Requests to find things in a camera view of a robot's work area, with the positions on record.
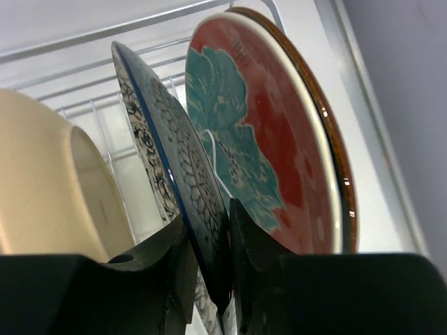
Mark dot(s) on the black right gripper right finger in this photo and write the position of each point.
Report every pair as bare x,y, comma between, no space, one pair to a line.
279,292

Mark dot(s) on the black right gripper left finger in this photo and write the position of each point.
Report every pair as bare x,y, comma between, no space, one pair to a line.
148,289

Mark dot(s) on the blue floral white plate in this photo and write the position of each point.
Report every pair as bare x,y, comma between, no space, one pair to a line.
181,177

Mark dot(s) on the red plate teal flower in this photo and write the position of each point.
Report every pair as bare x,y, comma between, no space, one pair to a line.
259,125

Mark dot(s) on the yellow cream plate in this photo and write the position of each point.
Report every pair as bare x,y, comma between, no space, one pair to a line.
57,194

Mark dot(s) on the dark teal brown-rimmed plate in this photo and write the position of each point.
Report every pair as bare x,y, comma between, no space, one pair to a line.
339,153

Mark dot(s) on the aluminium table edge rail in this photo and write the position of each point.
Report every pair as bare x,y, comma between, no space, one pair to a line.
403,44

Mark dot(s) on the white wire dish rack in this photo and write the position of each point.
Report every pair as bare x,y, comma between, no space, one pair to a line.
262,197

